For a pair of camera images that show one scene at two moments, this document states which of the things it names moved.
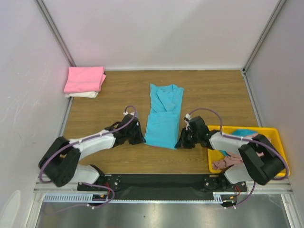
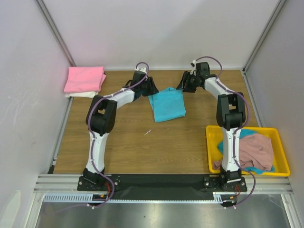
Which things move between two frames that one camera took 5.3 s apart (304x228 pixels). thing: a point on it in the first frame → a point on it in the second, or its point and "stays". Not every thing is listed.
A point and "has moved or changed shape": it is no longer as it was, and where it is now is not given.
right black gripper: (185, 137) → (187, 80)
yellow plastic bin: (270, 133) stays
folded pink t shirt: (84, 79) stays
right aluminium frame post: (264, 34) stays
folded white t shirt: (89, 94) stays
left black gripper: (139, 138) → (153, 89)
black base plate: (164, 186) stays
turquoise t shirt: (163, 128) has moved or changed shape
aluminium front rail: (282, 186) stays
